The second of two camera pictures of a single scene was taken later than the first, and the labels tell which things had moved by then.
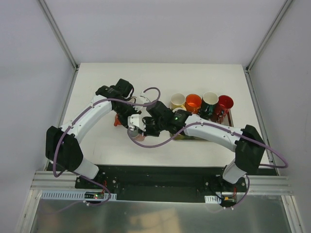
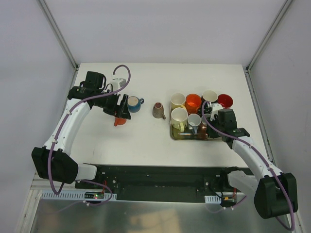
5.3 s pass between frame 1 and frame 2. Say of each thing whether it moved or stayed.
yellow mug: stayed
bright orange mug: stayed
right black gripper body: moved
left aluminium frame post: stayed
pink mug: moved
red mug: stayed
